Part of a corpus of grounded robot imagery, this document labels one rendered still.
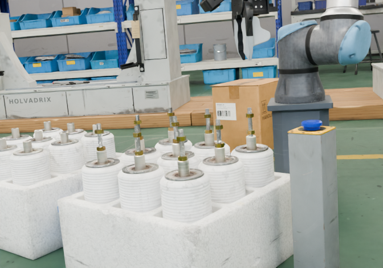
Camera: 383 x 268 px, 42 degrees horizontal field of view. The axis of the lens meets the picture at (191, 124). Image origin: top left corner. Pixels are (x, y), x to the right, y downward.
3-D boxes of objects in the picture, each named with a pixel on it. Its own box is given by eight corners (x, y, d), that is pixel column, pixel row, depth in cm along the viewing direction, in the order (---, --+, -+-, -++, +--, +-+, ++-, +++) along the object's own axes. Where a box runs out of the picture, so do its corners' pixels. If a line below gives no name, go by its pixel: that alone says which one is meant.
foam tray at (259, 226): (178, 220, 142) (172, 159, 139) (302, 248, 118) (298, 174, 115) (66, 275, 113) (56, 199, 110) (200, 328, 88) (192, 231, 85)
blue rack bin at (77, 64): (74, 69, 654) (72, 53, 650) (101, 67, 646) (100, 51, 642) (56, 72, 605) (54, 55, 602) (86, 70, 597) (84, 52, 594)
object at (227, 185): (250, 234, 110) (245, 155, 107) (246, 252, 101) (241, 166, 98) (207, 234, 112) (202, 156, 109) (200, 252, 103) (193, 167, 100)
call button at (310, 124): (307, 129, 100) (306, 118, 100) (325, 130, 98) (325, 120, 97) (297, 132, 97) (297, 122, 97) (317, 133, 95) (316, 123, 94)
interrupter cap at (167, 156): (155, 161, 110) (154, 158, 109) (170, 153, 116) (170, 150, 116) (186, 162, 106) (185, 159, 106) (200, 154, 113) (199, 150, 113)
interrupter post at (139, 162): (132, 171, 102) (131, 155, 101) (138, 169, 104) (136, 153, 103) (143, 172, 101) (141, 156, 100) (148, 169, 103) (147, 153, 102)
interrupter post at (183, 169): (189, 178, 93) (187, 161, 93) (176, 178, 94) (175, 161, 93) (191, 175, 96) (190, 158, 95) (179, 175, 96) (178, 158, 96)
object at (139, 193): (117, 259, 103) (108, 174, 100) (138, 240, 111) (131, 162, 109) (159, 264, 99) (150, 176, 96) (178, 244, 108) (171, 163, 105)
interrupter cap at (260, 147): (271, 146, 115) (270, 143, 115) (265, 154, 108) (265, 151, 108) (238, 146, 117) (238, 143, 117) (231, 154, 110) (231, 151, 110)
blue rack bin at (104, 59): (105, 67, 646) (104, 51, 642) (133, 65, 637) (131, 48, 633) (89, 69, 598) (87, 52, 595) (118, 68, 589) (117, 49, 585)
